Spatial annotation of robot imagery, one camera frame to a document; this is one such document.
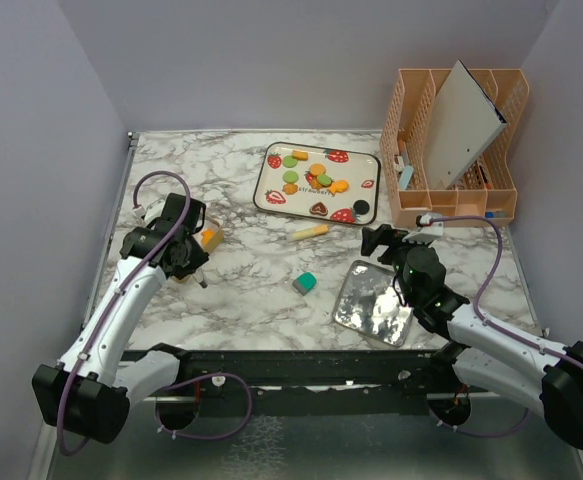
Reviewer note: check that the green macaron cookie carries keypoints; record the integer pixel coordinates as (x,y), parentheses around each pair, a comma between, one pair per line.
(324,180)
(289,161)
(290,177)

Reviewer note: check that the light blue eraser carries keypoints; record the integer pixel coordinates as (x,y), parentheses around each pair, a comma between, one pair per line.
(405,176)

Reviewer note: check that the brown heart cookie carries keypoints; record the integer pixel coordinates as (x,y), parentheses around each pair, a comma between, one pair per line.
(318,209)

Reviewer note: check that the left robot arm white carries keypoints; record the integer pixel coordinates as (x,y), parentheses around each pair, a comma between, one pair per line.
(116,320)

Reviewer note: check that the grey white board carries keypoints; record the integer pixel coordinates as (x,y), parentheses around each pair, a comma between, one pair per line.
(463,123)

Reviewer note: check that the black sandwich cookie right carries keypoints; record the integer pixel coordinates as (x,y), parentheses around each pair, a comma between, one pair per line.
(361,207)

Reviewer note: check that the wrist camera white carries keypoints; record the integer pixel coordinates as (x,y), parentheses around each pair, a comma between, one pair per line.
(150,212)
(428,229)

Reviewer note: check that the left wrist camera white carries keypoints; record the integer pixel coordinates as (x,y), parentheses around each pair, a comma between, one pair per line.
(150,212)

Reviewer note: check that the orange flower cookie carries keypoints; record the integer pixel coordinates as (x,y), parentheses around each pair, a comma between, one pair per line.
(290,188)

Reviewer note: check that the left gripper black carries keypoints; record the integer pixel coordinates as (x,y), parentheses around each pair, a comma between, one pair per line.
(198,258)

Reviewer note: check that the gold cookie tin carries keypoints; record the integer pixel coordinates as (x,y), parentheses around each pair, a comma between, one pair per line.
(211,223)

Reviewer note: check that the orange fish cookie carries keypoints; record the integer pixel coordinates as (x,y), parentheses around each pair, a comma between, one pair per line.
(338,186)

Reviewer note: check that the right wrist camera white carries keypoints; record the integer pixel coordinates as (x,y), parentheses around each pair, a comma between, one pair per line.
(428,229)

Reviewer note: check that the yellow orange highlighter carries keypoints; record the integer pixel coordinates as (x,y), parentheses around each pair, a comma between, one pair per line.
(308,233)

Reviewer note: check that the strawberry pattern tray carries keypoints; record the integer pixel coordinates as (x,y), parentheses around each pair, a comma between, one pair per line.
(361,171)

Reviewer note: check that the round tan biscuit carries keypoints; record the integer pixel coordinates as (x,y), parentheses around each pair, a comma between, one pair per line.
(317,169)

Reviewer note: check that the silver tin lid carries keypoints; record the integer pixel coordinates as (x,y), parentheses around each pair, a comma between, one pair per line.
(368,304)

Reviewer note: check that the green grey eraser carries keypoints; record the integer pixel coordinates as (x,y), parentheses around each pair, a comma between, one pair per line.
(304,283)

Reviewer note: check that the orange swirl cookie centre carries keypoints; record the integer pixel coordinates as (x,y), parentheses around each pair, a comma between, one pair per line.
(314,183)

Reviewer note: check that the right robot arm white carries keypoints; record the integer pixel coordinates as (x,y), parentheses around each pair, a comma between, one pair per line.
(544,376)

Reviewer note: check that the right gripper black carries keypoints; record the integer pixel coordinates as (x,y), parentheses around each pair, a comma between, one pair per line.
(385,234)

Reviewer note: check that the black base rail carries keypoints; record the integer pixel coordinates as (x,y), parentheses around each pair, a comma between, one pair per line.
(216,384)

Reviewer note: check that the peach desk organizer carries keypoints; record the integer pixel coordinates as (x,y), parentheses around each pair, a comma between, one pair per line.
(486,188)

